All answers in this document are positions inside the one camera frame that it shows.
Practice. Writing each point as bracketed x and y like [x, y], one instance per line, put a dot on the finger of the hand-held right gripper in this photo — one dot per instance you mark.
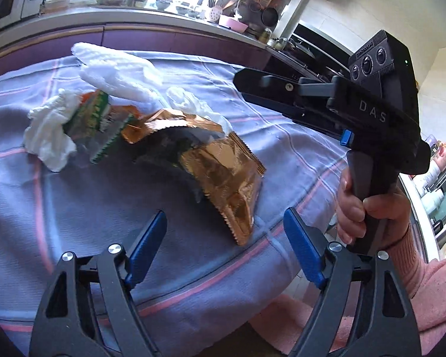
[304, 113]
[267, 81]

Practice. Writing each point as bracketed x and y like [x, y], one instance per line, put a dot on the gold snack bag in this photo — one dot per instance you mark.
[215, 171]

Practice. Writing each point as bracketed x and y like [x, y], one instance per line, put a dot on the plaid grey-blue tablecloth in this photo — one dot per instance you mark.
[78, 230]

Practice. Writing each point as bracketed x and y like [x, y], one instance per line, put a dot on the white perforated utensil holder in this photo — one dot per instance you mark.
[213, 14]

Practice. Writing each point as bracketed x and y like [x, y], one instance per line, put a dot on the kitchen counter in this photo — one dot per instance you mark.
[133, 16]

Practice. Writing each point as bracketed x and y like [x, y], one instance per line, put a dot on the large white foam net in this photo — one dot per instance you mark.
[126, 78]

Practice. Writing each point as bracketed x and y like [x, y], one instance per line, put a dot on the black stove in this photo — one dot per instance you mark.
[319, 55]

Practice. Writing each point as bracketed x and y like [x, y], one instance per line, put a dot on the purple kitchen cabinet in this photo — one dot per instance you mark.
[152, 42]

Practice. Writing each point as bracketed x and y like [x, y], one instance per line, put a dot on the green snack wrapper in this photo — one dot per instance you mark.
[93, 119]

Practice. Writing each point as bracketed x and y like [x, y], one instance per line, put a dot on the crumpled white tissue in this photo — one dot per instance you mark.
[50, 134]
[193, 106]

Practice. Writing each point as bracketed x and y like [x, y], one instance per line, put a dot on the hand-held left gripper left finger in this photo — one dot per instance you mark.
[148, 245]

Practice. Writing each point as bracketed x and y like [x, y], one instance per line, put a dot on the shelf with jars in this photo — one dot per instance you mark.
[438, 193]

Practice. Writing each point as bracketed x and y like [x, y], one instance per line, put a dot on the pink bowl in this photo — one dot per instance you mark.
[232, 23]

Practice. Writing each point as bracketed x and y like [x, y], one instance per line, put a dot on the person's right hand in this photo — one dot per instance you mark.
[351, 212]

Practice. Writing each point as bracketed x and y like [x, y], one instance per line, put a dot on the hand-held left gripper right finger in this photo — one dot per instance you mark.
[301, 249]

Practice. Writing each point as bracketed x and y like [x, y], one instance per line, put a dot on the person's right forearm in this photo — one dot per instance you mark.
[427, 286]

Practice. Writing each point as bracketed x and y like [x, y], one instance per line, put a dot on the small white foam net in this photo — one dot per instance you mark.
[89, 50]

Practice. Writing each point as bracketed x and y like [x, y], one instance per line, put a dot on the black pan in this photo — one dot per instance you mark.
[270, 16]

